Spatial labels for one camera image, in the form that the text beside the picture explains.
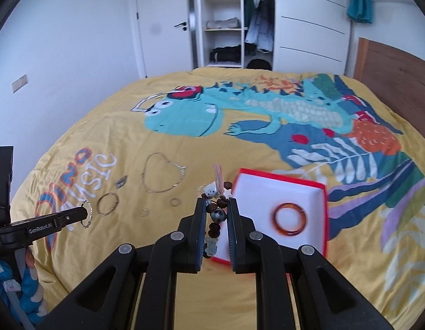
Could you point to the folded beige clothes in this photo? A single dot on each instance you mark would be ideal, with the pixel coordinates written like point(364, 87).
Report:
point(222, 24)

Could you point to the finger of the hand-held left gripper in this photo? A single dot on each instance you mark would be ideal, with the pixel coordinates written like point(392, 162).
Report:
point(73, 216)

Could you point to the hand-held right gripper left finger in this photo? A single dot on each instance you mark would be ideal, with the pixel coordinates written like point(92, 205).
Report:
point(199, 234)

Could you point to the black bag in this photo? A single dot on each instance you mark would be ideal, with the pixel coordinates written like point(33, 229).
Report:
point(258, 64)

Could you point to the blue white patterned clothing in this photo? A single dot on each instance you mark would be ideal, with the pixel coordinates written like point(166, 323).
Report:
point(27, 282)

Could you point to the yellow dinosaur printed blanket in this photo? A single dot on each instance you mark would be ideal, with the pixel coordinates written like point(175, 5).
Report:
point(95, 127)

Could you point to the amber bangle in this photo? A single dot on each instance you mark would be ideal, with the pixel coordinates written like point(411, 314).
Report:
point(273, 220)

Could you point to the red box with white inside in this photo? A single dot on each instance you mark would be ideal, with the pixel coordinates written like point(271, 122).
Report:
point(260, 192)

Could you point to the wall light switch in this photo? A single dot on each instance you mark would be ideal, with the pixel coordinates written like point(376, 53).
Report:
point(20, 83)

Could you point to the white door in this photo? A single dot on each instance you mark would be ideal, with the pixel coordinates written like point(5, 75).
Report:
point(157, 48)

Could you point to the thin silver bangle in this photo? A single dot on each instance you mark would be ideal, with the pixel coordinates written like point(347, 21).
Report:
point(98, 207)

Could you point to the white wardrobe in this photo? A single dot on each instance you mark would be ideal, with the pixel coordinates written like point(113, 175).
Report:
point(312, 7)

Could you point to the twisted silver bangle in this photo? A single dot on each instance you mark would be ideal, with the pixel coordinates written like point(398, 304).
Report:
point(89, 213)

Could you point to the wooden headboard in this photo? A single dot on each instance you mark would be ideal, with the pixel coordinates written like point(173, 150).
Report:
point(397, 68)

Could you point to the hanging coats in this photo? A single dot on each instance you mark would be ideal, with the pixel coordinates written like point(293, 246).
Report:
point(258, 24)

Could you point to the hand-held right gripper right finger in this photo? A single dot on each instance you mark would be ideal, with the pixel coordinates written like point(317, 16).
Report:
point(232, 240)

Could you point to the folded black clothes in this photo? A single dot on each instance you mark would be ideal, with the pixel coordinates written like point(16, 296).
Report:
point(226, 55)

